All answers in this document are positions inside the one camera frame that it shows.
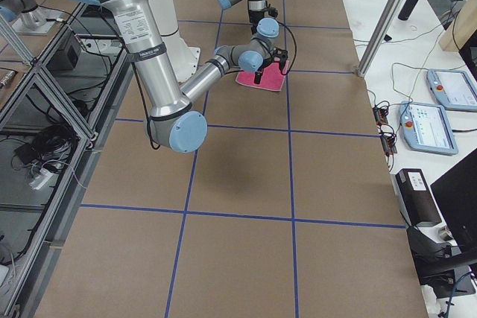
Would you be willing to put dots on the black box with label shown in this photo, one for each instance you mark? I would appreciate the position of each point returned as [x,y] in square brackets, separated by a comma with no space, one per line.
[418,205]

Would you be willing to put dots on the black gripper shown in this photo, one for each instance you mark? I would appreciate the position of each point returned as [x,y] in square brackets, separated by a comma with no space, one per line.
[253,17]
[258,73]

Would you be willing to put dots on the near teach pendant tablet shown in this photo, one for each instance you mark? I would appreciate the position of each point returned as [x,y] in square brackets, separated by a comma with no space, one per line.
[426,128]

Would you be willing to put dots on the white power strip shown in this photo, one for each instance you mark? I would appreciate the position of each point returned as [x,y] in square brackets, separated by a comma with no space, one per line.
[41,179]

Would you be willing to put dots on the aluminium frame rail structure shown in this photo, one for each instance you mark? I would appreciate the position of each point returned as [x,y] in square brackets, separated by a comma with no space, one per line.
[56,120]

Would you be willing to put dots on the black power adapter box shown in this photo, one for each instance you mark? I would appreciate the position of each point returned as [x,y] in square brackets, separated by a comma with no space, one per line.
[67,55]

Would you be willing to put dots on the teach pendant tablet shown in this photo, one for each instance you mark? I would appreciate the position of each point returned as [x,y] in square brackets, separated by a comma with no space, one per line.
[426,128]
[453,89]

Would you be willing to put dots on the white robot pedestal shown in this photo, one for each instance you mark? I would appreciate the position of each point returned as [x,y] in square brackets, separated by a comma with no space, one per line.
[184,59]

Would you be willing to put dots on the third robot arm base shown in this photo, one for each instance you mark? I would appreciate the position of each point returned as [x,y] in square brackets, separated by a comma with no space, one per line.
[28,18]

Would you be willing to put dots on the black water bottle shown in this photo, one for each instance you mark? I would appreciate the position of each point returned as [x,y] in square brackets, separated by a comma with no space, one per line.
[407,9]

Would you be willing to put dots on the small circuit board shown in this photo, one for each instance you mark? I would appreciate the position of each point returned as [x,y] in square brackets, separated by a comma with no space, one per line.
[381,115]

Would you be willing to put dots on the far teach pendant tablet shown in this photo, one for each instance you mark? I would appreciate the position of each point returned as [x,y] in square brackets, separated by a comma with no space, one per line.
[453,89]

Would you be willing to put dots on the pink towel with white trim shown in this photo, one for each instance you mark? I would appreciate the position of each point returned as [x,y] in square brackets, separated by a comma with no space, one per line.
[272,78]

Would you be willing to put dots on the black monitor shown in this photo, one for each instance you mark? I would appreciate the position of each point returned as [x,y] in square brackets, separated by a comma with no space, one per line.
[455,195]

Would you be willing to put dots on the aluminium frame post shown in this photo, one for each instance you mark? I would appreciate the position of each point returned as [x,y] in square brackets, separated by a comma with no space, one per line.
[382,26]

